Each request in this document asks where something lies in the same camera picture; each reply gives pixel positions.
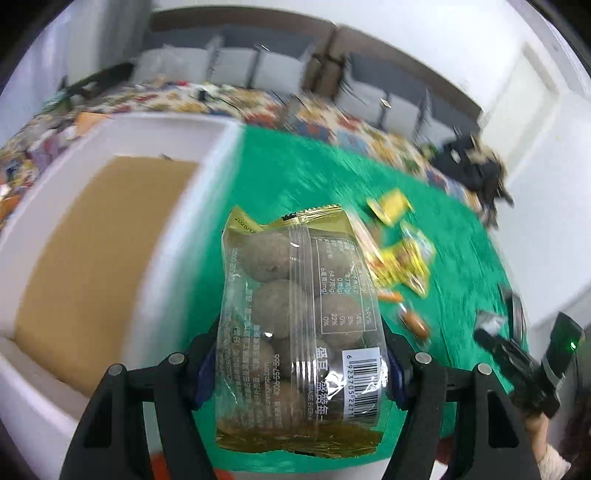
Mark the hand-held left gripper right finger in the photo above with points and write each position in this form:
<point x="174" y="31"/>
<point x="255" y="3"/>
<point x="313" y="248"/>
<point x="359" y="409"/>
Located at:
<point x="392" y="371"/>

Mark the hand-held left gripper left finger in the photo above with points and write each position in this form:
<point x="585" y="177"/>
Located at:
<point x="206" y="374"/>

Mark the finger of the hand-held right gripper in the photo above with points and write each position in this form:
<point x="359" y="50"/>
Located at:
<point x="508" y="348"/>
<point x="515" y="314"/>

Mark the clear packet of brown balls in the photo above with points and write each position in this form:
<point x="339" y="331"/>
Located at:
<point x="286" y="295"/>

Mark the white box with cardboard bottom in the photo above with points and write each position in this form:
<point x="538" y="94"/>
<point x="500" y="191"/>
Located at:
<point x="161" y="134"/>

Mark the person's right forearm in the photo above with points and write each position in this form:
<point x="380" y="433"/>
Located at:
<point x="545" y="452"/>

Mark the small orange sausage snack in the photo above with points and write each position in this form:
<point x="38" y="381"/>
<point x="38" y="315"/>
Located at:
<point x="415" y="324"/>

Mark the tiny orange snack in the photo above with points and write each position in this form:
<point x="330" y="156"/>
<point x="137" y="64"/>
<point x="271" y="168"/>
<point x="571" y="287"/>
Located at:
<point x="390" y="296"/>

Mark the yellow printed snack packet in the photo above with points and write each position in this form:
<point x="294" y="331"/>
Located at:
<point x="406" y="258"/>

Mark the black bag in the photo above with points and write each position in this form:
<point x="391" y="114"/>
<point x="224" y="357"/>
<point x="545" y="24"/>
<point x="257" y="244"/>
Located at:
<point x="466" y="166"/>

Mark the small yellow snack packet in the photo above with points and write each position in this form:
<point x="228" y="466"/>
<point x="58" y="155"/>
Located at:
<point x="390" y="206"/>

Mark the green mat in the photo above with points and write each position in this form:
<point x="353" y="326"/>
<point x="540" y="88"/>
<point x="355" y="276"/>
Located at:
<point x="300" y="175"/>

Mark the white door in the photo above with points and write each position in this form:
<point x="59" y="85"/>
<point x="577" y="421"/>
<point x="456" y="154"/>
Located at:
<point x="521" y="97"/>

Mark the grey white pillow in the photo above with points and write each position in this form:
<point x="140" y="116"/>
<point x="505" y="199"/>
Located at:
<point x="171" y="67"/>
<point x="279" y="69"/>
<point x="404" y="113"/>
<point x="235" y="67"/>

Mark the floral blanket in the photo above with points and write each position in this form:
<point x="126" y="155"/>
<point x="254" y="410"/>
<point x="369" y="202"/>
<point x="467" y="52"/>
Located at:
<point x="323" y="120"/>

